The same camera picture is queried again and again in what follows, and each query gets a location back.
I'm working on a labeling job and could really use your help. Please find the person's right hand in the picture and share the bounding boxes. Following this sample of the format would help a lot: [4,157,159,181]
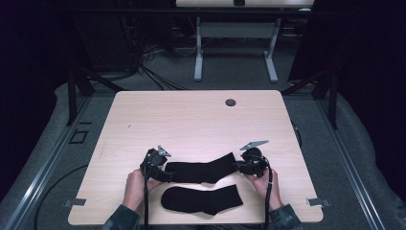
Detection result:
[244,168,284,212]

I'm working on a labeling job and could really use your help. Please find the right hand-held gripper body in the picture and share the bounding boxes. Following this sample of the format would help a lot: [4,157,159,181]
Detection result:
[238,139,270,179]

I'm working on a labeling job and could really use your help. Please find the black horizontal frame bar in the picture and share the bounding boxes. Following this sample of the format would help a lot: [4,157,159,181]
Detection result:
[63,7,314,17]

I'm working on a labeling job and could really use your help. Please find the black metal frame stand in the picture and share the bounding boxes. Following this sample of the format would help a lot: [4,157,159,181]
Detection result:
[65,60,126,127]
[281,66,340,130]

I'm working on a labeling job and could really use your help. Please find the metal table edge bracket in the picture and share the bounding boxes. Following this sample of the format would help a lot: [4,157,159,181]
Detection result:
[62,197,87,208]
[306,197,331,208]

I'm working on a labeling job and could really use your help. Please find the person's left hand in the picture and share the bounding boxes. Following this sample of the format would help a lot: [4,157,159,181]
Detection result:
[122,169,165,213]

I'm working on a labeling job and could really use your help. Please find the white-legged desk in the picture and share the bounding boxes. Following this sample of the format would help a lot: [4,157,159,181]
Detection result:
[175,0,316,83]

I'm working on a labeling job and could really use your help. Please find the left hand-held gripper cable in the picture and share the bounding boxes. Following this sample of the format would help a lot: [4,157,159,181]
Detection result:
[143,159,150,230]

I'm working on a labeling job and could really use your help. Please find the aluminium floor rail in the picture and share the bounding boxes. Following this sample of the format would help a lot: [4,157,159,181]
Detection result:
[3,95,94,230]
[314,95,388,230]

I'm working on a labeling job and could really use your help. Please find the bundle of black floor cables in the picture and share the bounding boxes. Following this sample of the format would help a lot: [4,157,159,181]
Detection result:
[135,44,190,92]

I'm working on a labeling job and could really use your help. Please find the black floor cable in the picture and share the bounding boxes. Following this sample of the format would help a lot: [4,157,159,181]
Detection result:
[33,164,90,230]

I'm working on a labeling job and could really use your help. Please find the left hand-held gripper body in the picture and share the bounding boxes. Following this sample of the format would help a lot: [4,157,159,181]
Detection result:
[139,145,172,180]

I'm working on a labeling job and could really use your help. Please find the hand-held gripper cable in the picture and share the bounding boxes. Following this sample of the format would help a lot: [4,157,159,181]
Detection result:
[143,159,150,230]
[263,161,274,230]

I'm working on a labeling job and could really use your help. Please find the right hand-held gripper cable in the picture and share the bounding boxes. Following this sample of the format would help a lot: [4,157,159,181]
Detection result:
[263,161,274,230]

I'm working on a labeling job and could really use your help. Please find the dark curtain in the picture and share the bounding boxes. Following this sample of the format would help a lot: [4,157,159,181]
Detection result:
[286,0,406,202]
[0,0,76,202]

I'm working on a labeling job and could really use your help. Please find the black sock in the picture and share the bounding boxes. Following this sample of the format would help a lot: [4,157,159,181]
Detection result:
[160,184,244,217]
[165,151,239,185]

